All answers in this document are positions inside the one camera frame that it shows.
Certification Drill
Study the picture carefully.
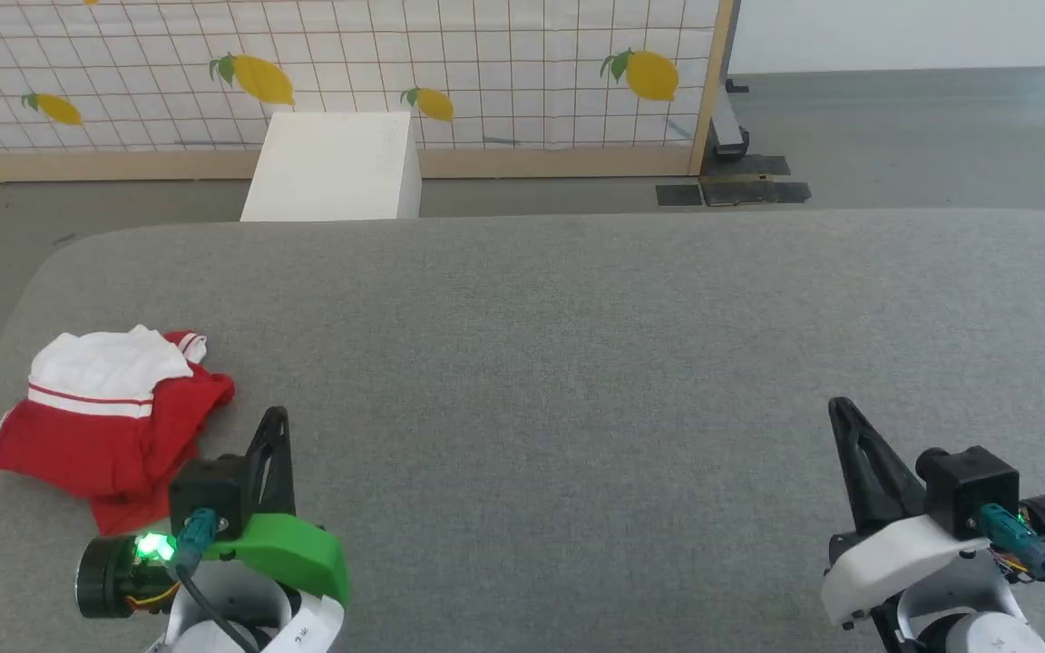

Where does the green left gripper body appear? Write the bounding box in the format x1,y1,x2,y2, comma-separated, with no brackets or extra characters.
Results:
76,513,351,619

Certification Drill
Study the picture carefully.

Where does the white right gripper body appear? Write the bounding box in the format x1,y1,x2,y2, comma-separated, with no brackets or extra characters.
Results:
820,494,1045,629

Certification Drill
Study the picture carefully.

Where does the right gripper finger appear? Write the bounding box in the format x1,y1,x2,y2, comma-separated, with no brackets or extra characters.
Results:
840,397,928,531
828,397,882,536

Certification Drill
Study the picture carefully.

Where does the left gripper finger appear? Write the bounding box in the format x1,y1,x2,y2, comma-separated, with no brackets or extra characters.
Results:
244,407,280,516
270,406,298,516

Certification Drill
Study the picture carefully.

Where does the red and white garment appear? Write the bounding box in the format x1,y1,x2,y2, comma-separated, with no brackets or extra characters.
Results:
0,325,238,536

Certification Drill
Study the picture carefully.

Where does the white box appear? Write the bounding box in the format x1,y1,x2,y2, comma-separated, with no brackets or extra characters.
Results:
239,111,422,222

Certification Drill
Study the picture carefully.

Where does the large black floor mat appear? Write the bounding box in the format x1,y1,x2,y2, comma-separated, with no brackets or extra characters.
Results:
700,154,812,208

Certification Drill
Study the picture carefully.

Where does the grey metal screen foot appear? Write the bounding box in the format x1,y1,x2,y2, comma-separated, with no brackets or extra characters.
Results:
708,77,752,164

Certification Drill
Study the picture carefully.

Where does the lemon print partition screen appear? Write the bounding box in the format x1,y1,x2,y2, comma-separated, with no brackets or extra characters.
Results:
0,0,741,182

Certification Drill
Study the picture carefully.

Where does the large white partition panel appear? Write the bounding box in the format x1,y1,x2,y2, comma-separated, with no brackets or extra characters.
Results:
728,0,1045,75

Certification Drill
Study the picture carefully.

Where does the left camera cable teal plug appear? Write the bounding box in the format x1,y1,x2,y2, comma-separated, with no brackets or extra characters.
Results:
173,508,260,653

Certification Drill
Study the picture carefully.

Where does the camera cable teal plug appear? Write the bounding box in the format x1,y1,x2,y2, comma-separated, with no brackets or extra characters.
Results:
979,503,1045,622
173,508,260,653

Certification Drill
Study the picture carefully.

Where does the right camera cable teal plug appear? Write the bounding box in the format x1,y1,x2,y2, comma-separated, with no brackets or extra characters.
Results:
979,503,1045,622

